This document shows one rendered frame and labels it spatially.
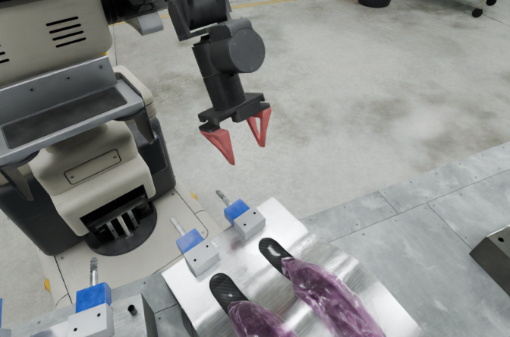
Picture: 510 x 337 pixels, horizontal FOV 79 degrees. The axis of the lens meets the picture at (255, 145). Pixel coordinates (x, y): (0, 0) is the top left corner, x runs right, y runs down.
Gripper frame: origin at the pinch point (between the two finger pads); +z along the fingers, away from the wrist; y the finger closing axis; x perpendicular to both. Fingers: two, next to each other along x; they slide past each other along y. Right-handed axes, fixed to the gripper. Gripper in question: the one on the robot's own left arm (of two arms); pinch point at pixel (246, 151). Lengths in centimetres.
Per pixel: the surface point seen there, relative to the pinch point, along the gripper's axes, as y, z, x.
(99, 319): -31.4, 9.7, -1.9
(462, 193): 42, 30, -17
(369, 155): 118, 78, 68
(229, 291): -14.2, 18.6, -4.7
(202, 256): -14.9, 12.8, -0.3
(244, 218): -4.6, 12.3, 0.8
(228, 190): 34, 62, 99
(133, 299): -26.8, 11.8, -0.1
